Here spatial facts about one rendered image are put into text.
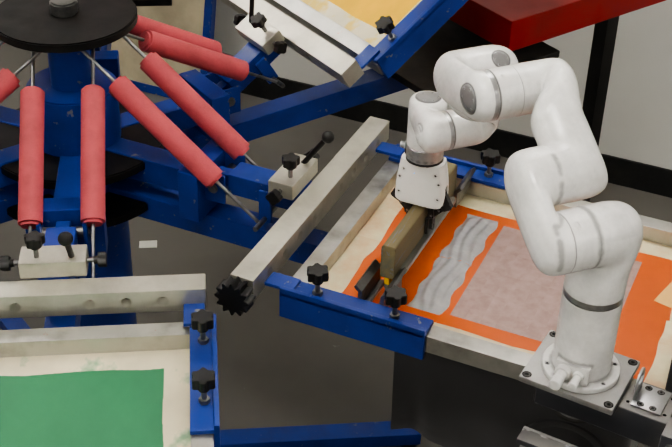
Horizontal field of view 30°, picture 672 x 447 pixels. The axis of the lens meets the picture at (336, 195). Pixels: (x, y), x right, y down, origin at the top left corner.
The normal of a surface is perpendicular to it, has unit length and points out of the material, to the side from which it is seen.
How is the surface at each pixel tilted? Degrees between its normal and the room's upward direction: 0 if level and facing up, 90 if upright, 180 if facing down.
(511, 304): 0
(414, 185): 90
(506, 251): 0
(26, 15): 0
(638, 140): 90
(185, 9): 79
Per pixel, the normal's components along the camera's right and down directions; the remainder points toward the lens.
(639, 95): -0.41, 0.49
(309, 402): 0.03, -0.84
